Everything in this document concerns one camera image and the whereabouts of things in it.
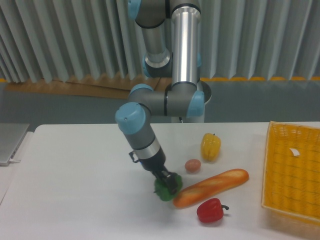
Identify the green bell pepper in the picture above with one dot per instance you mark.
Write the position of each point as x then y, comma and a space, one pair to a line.
162, 192

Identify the grey laptop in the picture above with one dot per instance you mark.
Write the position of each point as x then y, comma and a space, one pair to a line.
11, 137

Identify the yellow bell pepper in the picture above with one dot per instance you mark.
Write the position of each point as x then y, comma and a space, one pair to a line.
210, 147

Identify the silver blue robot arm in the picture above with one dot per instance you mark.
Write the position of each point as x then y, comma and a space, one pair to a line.
170, 34

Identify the baguette bread loaf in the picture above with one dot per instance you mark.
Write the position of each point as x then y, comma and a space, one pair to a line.
209, 187

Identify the brown cardboard sheet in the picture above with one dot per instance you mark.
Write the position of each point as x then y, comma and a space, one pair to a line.
104, 87

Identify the white paper label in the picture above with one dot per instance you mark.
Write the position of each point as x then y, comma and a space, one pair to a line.
295, 152

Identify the red bell pepper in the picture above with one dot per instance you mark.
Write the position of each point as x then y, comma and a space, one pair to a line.
211, 211

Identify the yellow woven basket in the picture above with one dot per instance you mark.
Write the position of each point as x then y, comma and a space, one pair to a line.
291, 185

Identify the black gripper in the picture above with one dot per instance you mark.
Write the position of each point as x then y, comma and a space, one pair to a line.
156, 165

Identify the brown egg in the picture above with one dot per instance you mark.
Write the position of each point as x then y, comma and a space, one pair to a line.
192, 165

